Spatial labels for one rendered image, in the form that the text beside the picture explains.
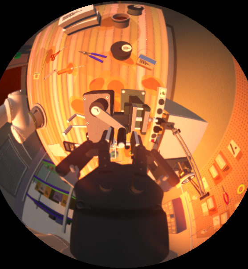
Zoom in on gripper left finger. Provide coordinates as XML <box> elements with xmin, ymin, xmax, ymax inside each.
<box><xmin>55</xmin><ymin>127</ymin><xmax>115</xmax><ymax>178</ymax></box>

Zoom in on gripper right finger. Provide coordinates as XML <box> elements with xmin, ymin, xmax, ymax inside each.
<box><xmin>130</xmin><ymin>130</ymin><xmax>180</xmax><ymax>187</ymax></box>

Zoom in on white lever with grey grip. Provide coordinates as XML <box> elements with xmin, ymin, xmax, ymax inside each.
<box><xmin>66</xmin><ymin>113</ymin><xmax>86</xmax><ymax>124</ymax></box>
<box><xmin>62</xmin><ymin>125</ymin><xmax>88</xmax><ymax>136</ymax></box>

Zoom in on dark reel rotor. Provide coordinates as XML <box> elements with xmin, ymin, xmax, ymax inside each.
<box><xmin>123</xmin><ymin>102</ymin><xmax>151</xmax><ymax>135</ymax></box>

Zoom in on small black device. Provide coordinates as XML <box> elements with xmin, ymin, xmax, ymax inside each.
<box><xmin>63</xmin><ymin>141</ymin><xmax>79</xmax><ymax>152</ymax></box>

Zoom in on white cloth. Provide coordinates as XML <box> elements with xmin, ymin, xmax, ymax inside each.
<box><xmin>47</xmin><ymin>143</ymin><xmax>68</xmax><ymax>158</ymax></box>

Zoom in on white magnifier lamp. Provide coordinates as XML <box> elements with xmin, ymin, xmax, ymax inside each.
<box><xmin>174</xmin><ymin>161</ymin><xmax>210</xmax><ymax>200</ymax></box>

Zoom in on grey box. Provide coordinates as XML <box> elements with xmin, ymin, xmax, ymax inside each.
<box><xmin>157</xmin><ymin>98</ymin><xmax>209</xmax><ymax>160</ymax></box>

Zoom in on white control panel strip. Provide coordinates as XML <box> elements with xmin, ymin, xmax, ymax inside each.
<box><xmin>148</xmin><ymin>86</ymin><xmax>168</xmax><ymax>145</ymax></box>

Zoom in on small drawer cabinet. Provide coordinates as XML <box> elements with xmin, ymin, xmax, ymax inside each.
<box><xmin>162</xmin><ymin>197</ymin><xmax>188</xmax><ymax>234</ymax></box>

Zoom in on white shelf unit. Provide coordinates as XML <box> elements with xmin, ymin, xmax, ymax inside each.
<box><xmin>22</xmin><ymin>156</ymin><xmax>77</xmax><ymax>233</ymax></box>

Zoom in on orange screwdriver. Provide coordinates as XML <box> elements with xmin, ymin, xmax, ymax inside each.
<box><xmin>57</xmin><ymin>63</ymin><xmax>86</xmax><ymax>76</ymax></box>

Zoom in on grey metal strip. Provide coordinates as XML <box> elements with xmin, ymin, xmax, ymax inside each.
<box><xmin>43</xmin><ymin>69</ymin><xmax>57</xmax><ymax>81</ymax></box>

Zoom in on red pliers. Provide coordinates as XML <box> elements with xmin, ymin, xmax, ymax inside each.
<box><xmin>221</xmin><ymin>185</ymin><xmax>230</xmax><ymax>206</ymax></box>

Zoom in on grey mesh cabinet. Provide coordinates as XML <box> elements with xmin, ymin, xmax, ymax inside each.
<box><xmin>0</xmin><ymin>123</ymin><xmax>45</xmax><ymax>199</ymax></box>

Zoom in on tan card box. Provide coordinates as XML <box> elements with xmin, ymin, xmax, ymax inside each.
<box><xmin>135</xmin><ymin>54</ymin><xmax>157</xmax><ymax>71</ymax></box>

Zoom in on orange pegboard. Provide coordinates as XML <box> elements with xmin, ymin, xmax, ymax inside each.
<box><xmin>185</xmin><ymin>55</ymin><xmax>248</xmax><ymax>239</ymax></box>

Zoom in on black line spool with label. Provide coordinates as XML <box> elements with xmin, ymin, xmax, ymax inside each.
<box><xmin>110</xmin><ymin>41</ymin><xmax>133</xmax><ymax>61</ymax></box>

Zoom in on yellow rod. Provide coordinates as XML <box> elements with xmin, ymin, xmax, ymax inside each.
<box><xmin>40</xmin><ymin>50</ymin><xmax>50</xmax><ymax>73</ymax></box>

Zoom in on red scissors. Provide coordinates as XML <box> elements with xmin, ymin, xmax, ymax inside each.
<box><xmin>50</xmin><ymin>45</ymin><xmax>68</xmax><ymax>62</ymax></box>

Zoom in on dark red cabinet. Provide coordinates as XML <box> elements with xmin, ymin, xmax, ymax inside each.
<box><xmin>0</xmin><ymin>65</ymin><xmax>28</xmax><ymax>113</ymax></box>

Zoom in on brown cup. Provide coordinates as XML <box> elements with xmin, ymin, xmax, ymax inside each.
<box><xmin>111</xmin><ymin>13</ymin><xmax>130</xmax><ymax>29</ymax></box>

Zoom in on dark line spool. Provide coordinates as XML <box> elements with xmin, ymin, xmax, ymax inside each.
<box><xmin>126</xmin><ymin>4</ymin><xmax>145</xmax><ymax>16</ymax></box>

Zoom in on grey crank handle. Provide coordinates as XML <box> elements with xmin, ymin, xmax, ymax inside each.
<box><xmin>90</xmin><ymin>106</ymin><xmax>127</xmax><ymax>149</ymax></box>

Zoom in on grey bail wire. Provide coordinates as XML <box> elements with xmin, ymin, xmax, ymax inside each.
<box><xmin>157</xmin><ymin>118</ymin><xmax>206</xmax><ymax>197</ymax></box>

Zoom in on green-grey mount plate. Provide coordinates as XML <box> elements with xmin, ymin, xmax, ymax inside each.
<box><xmin>120</xmin><ymin>89</ymin><xmax>146</xmax><ymax>115</ymax></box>

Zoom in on purple-handled pliers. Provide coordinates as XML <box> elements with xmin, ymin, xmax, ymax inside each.
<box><xmin>78</xmin><ymin>50</ymin><xmax>107</xmax><ymax>64</ymax></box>

